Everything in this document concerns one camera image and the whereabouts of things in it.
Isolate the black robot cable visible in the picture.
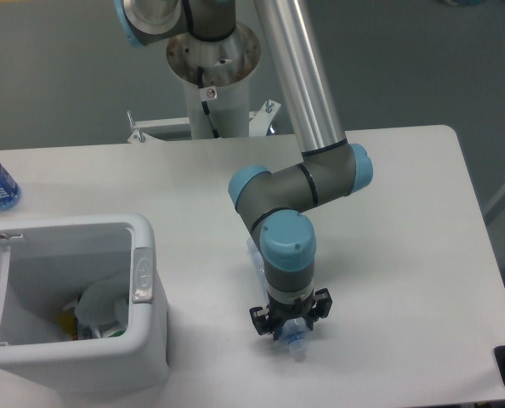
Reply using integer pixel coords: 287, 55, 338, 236
196, 65, 221, 139

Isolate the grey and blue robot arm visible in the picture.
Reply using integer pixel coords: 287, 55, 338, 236
114, 1, 373, 339

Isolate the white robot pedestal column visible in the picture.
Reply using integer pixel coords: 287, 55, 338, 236
167, 22, 261, 139

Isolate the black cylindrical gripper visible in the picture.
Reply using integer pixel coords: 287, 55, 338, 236
249, 285, 333, 341

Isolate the white pedestal base frame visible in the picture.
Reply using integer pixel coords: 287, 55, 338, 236
127, 99, 282, 144

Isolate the yellow and blue trash wrapper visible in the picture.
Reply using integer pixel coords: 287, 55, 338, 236
56, 309, 128, 342

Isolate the crushed clear plastic bottle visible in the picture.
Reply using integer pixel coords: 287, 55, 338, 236
247, 238, 309, 361

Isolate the white tissue paper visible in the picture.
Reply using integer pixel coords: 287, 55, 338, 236
62, 273, 129, 329

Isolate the white plastic trash can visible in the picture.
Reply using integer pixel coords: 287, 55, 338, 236
0, 214, 169, 392

